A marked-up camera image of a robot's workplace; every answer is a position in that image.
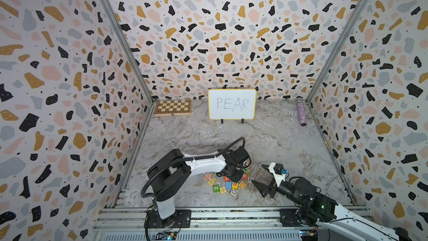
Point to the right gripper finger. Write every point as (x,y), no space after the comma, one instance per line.
(263,189)
(267,168)

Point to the yellow E block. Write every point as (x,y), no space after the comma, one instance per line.
(235,186)

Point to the wooden chessboard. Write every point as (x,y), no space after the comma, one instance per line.
(170,108)

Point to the pink speckled bottle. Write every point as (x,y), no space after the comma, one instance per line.
(301,111)

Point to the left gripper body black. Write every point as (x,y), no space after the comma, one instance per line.
(237,175)

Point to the wooden block blue circle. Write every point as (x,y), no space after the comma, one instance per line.
(233,193)

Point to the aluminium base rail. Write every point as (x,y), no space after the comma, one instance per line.
(209,224)

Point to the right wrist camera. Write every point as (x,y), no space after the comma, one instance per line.
(280,174)

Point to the wooden H block pink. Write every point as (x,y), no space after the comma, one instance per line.
(208,176)

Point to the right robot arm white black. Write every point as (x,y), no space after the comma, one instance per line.
(316,209)

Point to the plain blue block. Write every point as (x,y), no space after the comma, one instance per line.
(228,185)

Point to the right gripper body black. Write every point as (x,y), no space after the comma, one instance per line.
(273,188)

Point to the wooden block orange Q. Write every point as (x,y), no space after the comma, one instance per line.
(242,185)

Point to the wooden divide sign block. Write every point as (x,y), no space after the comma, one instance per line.
(211,182)

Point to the whiteboard with yellow frame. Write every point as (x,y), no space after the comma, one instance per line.
(232,104)

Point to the green 2 block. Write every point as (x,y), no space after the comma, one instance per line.
(216,188)

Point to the wooden block yellow pattern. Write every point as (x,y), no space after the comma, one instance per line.
(223,190)

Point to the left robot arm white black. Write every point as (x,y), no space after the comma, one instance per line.
(167,176)

